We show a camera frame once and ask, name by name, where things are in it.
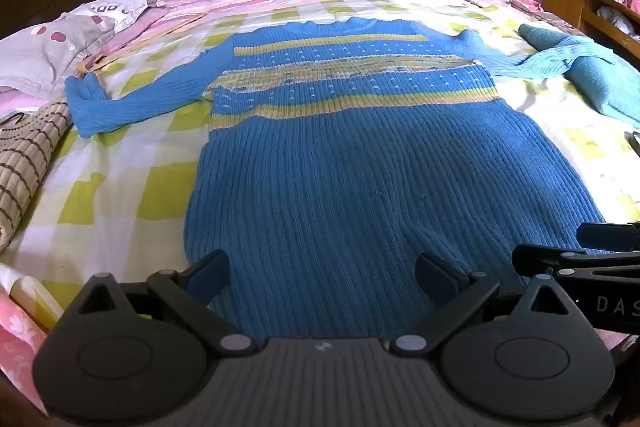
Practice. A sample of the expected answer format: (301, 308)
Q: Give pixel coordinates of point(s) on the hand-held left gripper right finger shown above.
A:
(436, 274)

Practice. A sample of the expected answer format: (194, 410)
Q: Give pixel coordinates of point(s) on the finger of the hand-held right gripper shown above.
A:
(607, 237)
(540, 261)

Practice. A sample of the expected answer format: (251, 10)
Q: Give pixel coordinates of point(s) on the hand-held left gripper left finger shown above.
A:
(211, 268)

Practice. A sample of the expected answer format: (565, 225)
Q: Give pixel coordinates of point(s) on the blue striped knit sweater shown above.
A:
(350, 187)

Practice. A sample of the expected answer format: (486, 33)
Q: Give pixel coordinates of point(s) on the small black object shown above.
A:
(634, 142)

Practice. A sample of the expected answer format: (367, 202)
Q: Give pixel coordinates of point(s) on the yellow checked bed sheet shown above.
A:
(125, 167)

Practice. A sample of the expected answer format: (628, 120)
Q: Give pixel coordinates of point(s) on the folded teal knit garment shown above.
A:
(605, 84)

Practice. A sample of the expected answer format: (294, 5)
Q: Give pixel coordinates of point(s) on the pink floral sheet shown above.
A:
(20, 337)

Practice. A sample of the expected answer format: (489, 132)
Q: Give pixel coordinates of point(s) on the brown checked mat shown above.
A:
(27, 162)

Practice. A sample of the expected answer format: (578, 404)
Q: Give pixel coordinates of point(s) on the white item in shelf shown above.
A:
(617, 21)

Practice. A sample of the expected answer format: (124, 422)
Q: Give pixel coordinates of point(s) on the wooden back scratcher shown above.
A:
(145, 39)

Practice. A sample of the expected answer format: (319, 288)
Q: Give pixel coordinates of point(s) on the pink pillow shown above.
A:
(137, 27)

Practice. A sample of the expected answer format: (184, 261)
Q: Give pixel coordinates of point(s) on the grey dotted pillow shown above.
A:
(55, 42)

